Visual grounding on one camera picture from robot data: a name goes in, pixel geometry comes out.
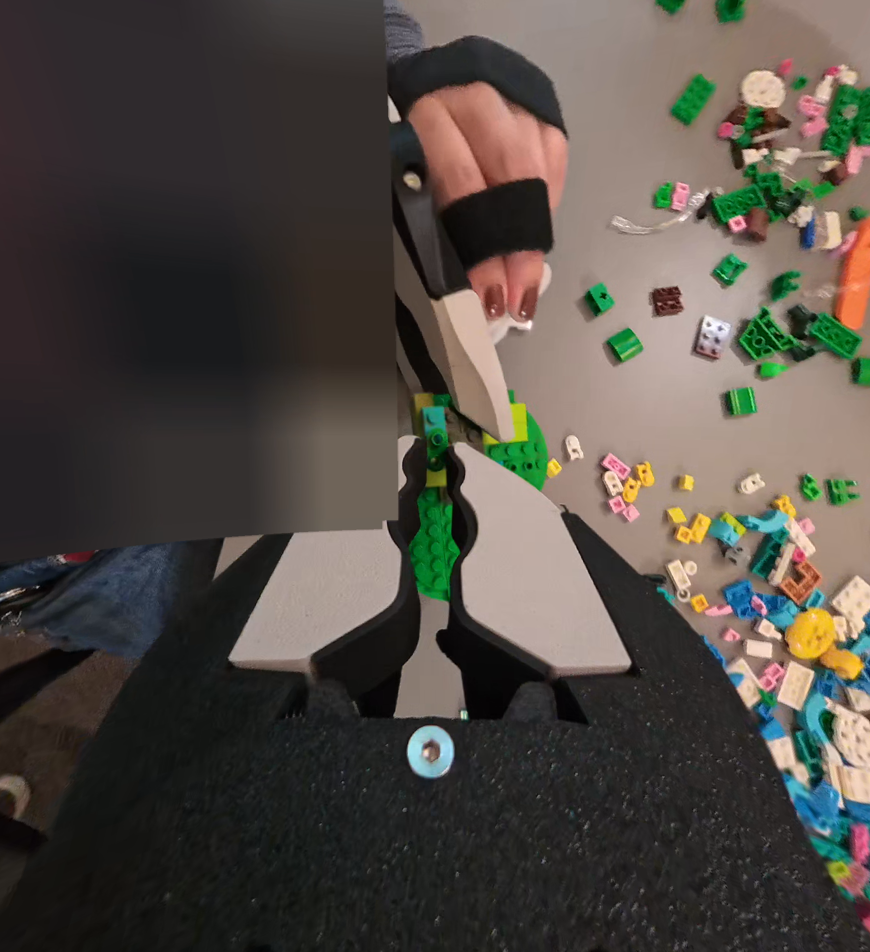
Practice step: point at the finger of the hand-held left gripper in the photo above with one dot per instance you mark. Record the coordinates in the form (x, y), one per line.
(476, 349)
(412, 286)

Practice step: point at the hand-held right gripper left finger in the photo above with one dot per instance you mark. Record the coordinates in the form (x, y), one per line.
(330, 595)

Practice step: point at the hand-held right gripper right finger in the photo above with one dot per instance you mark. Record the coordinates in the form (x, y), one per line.
(531, 595)

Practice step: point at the green toy brick model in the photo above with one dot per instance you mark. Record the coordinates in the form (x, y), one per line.
(435, 550)

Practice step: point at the pile of colourful toy bricks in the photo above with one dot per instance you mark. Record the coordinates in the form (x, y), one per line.
(851, 744)

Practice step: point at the white clip toy brick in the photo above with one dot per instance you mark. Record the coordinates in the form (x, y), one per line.
(574, 448)

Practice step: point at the scattered pink yellow toy bricks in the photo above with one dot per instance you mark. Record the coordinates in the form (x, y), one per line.
(617, 465)

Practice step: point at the brown toy brick plate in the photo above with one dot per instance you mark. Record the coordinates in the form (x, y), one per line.
(667, 301)

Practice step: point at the person's jeans leg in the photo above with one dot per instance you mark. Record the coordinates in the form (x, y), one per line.
(107, 595)

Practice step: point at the person's shoe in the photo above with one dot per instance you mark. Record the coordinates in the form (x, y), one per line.
(7, 796)

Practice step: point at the orange brick separator tool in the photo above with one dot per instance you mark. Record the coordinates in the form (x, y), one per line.
(862, 275)

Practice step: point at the scatter of green toy bricks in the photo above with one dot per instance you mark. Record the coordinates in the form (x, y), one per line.
(851, 111)

